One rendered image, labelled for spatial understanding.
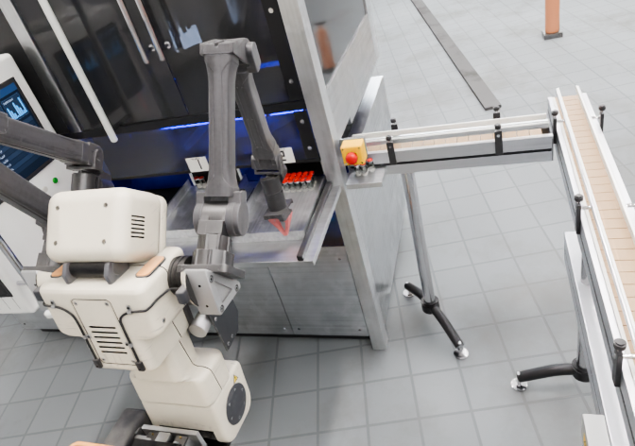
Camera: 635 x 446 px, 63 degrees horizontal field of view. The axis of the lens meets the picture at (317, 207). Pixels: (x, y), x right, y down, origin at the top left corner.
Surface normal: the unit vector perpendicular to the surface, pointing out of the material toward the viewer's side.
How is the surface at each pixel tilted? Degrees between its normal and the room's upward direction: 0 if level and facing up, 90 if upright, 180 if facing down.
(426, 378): 0
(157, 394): 82
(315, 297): 90
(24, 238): 90
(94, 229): 48
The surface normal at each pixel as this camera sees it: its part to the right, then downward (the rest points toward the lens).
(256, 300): -0.23, 0.59
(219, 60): -0.18, 0.04
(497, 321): -0.24, -0.81
